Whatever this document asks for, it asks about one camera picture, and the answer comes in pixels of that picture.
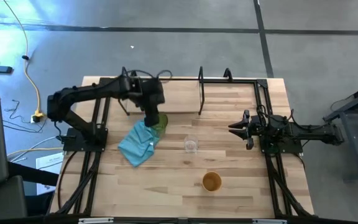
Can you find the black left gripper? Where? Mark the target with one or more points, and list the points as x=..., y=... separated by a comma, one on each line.
x=152, y=93

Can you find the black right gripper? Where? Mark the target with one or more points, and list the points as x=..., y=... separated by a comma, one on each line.
x=259, y=127

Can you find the green faceted plastic cup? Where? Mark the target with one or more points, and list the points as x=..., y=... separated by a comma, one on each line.
x=164, y=123

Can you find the clear plastic cup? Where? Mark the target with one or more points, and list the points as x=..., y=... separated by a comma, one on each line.
x=191, y=143

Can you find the orange plastic cup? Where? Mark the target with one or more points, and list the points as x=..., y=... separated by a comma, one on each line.
x=212, y=181

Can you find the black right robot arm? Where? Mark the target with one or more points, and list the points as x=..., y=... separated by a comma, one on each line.
x=309, y=133

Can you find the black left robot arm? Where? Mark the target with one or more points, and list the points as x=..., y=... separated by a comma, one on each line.
x=89, y=90

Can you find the light blue cloth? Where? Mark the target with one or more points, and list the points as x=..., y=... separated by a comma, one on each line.
x=138, y=146

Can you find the grey metal cart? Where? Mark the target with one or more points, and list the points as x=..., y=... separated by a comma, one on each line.
x=356, y=130

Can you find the yellow and black power plug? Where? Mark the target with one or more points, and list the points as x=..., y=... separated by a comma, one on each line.
x=38, y=116

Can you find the white paper sheet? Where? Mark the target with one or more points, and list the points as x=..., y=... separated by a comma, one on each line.
x=50, y=165

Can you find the black aluminium rig frame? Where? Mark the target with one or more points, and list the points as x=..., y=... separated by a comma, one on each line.
x=228, y=81

